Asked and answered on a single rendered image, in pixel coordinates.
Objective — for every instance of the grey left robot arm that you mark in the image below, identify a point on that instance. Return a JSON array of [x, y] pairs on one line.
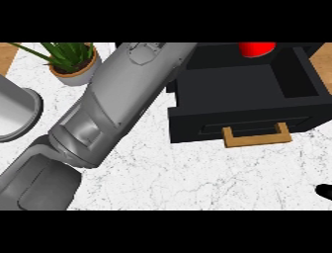
[[110, 95]]

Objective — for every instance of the black drawer front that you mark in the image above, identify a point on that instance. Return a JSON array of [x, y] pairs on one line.
[[251, 115]]

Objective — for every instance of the black open drawer box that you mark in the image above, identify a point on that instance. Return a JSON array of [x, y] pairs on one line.
[[232, 85]]

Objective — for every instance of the green potted plant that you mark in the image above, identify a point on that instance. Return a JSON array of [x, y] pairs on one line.
[[73, 64]]

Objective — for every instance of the pale grey cylinder appliance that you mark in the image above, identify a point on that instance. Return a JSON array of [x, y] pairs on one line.
[[1, 105]]

